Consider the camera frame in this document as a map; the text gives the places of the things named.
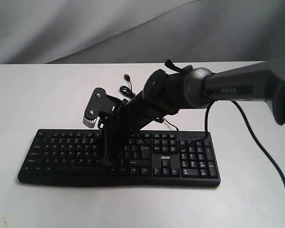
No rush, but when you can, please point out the black keyboard usb cable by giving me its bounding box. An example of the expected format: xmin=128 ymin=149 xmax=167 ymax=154
xmin=119 ymin=74 xmax=180 ymax=132

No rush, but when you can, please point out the black acer keyboard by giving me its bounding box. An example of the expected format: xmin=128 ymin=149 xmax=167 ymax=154
xmin=18 ymin=129 xmax=220 ymax=187

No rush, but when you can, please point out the grey backdrop cloth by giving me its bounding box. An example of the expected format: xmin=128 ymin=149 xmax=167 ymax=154
xmin=0 ymin=0 xmax=285 ymax=64

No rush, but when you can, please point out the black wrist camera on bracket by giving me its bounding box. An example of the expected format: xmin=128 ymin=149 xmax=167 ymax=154
xmin=83 ymin=87 xmax=122 ymax=128

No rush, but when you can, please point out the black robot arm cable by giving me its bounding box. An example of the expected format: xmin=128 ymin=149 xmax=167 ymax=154
xmin=187 ymin=99 xmax=285 ymax=228

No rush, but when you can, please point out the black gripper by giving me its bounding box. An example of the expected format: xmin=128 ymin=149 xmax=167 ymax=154
xmin=99 ymin=99 xmax=164 ymax=168

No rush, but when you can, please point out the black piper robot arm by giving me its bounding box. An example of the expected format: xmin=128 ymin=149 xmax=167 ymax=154
xmin=98 ymin=60 xmax=285 ymax=167

